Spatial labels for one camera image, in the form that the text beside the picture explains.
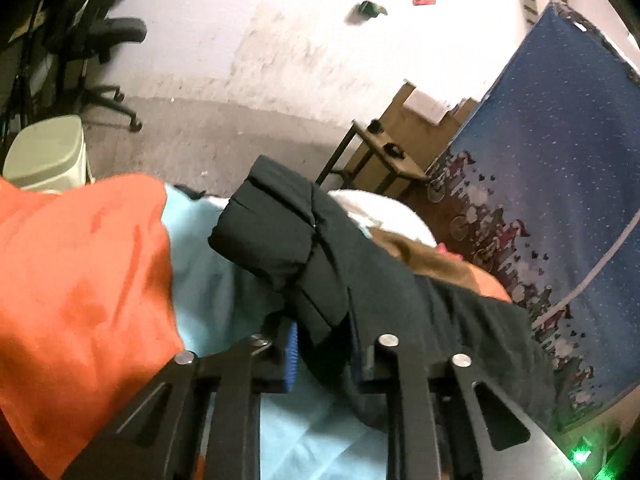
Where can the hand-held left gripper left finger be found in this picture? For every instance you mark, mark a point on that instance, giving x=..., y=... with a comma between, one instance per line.
x=291, y=360

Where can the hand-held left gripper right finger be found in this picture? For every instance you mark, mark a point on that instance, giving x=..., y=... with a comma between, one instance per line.
x=405, y=410

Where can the black puffer jacket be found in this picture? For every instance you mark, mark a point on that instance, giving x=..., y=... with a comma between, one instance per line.
x=325, y=245

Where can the light blue blanket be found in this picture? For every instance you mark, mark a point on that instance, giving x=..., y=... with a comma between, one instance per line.
x=220, y=300

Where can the brown blanket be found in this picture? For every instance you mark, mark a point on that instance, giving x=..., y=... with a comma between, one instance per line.
x=430, y=260

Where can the white cloth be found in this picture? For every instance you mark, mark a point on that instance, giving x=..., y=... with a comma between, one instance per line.
x=385, y=215

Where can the orange blanket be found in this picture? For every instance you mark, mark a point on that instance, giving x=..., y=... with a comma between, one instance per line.
x=80, y=285

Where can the wooden side table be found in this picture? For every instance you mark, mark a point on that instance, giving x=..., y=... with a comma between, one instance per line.
x=380, y=152
x=425, y=125

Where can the blue printed blanket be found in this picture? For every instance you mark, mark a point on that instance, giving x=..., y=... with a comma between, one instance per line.
x=550, y=160

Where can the white trash bin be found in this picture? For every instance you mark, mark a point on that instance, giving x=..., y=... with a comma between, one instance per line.
x=45, y=152

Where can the black office chair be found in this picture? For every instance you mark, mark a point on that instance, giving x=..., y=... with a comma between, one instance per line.
x=90, y=30

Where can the green wall ornament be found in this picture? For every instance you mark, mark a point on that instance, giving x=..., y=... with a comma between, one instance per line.
x=371, y=8

